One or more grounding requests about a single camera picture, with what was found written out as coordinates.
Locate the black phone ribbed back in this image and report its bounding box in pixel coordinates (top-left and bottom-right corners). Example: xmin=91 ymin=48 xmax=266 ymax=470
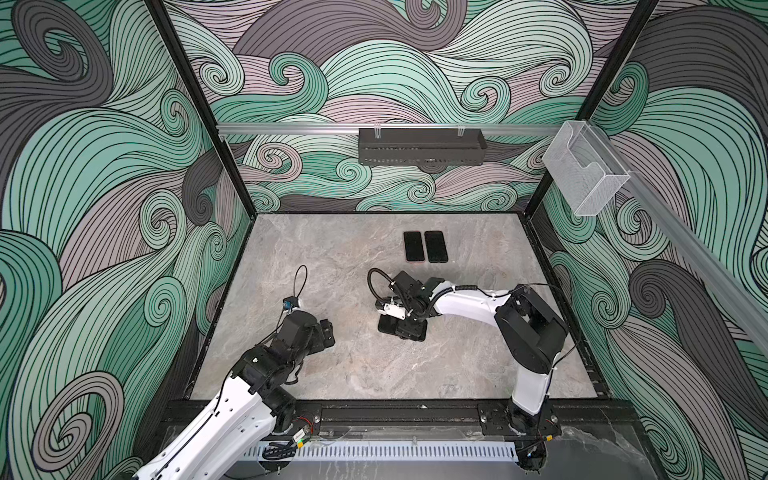
xmin=403 ymin=231 xmax=425 ymax=263

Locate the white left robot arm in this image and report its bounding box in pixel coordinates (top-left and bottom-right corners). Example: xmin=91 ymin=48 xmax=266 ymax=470
xmin=133 ymin=310 xmax=335 ymax=479

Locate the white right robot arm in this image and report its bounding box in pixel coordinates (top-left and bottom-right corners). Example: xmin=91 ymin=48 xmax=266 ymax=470
xmin=375 ymin=273 xmax=568 ymax=435

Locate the black phone glossy screen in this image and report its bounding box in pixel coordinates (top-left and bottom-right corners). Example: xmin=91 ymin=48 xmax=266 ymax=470
xmin=424 ymin=230 xmax=449 ymax=263

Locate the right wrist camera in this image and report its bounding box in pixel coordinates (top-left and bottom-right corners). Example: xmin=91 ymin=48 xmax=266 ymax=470
xmin=367 ymin=268 xmax=427 ymax=316

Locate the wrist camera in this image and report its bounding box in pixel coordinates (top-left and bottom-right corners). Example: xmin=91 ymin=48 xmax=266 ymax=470
xmin=367 ymin=268 xmax=427 ymax=316
xmin=277 ymin=296 xmax=318 ymax=350

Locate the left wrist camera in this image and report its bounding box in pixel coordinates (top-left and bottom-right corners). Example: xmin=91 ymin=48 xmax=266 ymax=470
xmin=277 ymin=296 xmax=318 ymax=350

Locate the white slotted cable duct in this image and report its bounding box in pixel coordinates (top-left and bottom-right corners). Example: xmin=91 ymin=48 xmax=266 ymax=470
xmin=239 ymin=440 xmax=520 ymax=464

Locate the black wall tray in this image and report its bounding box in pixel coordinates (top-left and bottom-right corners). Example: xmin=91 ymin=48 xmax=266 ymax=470
xmin=358 ymin=129 xmax=488 ymax=167

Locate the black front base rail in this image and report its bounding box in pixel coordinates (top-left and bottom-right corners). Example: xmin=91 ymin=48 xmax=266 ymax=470
xmin=161 ymin=397 xmax=637 ymax=439

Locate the clear plastic wall bin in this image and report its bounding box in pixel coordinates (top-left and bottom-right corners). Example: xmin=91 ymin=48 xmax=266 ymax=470
xmin=543 ymin=120 xmax=630 ymax=217

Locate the aluminium back wall rail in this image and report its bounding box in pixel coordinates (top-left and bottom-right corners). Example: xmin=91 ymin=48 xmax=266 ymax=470
xmin=216 ymin=122 xmax=561 ymax=136

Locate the aluminium wall rail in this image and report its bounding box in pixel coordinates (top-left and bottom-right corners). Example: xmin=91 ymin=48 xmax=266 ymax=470
xmin=216 ymin=122 xmax=561 ymax=136
xmin=587 ymin=125 xmax=767 ymax=353

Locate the aluminium right wall rail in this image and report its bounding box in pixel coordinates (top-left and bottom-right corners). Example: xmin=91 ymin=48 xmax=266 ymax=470
xmin=587 ymin=125 xmax=767 ymax=353

